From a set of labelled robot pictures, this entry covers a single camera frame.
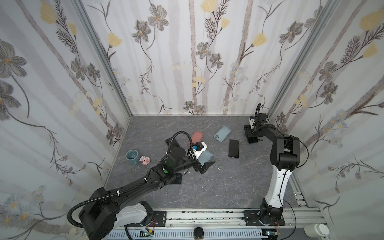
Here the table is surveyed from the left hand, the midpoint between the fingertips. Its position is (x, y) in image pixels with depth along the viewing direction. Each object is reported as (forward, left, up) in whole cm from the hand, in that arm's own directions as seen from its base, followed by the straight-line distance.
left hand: (206, 150), depth 72 cm
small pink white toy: (+6, +36, -23) cm, 43 cm away
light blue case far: (+29, -17, -25) cm, 41 cm away
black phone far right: (+16, -24, -26) cm, 39 cm away
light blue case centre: (+10, -2, -25) cm, 27 cm away
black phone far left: (+20, +19, -25) cm, 37 cm away
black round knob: (-33, +5, -14) cm, 36 cm away
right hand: (+28, -36, -18) cm, 49 cm away
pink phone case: (+26, +2, -25) cm, 36 cm away
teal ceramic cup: (+8, +44, -20) cm, 49 cm away
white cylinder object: (-33, -47, -13) cm, 59 cm away
